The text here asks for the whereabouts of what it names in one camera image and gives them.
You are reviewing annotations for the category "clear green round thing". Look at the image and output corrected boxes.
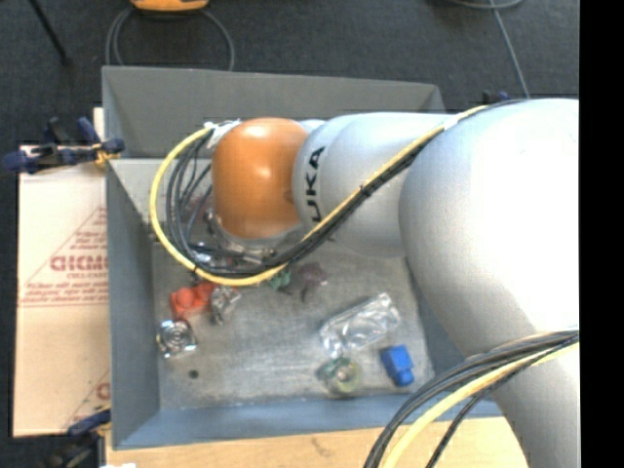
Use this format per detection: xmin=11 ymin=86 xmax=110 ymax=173
xmin=316 ymin=356 xmax=365 ymax=397

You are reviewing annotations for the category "shiny silver metal ring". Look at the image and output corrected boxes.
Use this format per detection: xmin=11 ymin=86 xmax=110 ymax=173
xmin=155 ymin=319 xmax=199 ymax=361

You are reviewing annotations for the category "grey metal bin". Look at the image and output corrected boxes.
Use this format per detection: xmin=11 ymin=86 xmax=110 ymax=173
xmin=100 ymin=64 xmax=504 ymax=450

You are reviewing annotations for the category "brown cardboard board red print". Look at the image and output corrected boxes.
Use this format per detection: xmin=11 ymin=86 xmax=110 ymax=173
xmin=11 ymin=106 xmax=114 ymax=439

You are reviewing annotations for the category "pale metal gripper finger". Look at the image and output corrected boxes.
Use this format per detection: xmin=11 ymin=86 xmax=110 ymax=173
xmin=210 ymin=285 xmax=243 ymax=327

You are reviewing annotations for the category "dark purple toy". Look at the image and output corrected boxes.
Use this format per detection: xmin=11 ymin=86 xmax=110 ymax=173
xmin=295 ymin=260 xmax=330 ymax=304

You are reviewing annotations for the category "clear plastic packet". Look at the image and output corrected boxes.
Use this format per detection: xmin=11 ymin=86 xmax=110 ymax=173
xmin=318 ymin=292 xmax=403 ymax=361

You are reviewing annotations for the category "blue plastic cylinder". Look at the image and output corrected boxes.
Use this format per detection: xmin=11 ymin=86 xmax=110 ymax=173
xmin=379 ymin=343 xmax=416 ymax=387

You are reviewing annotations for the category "red toy block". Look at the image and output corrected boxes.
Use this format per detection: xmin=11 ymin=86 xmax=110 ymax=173
xmin=169 ymin=282 xmax=219 ymax=322

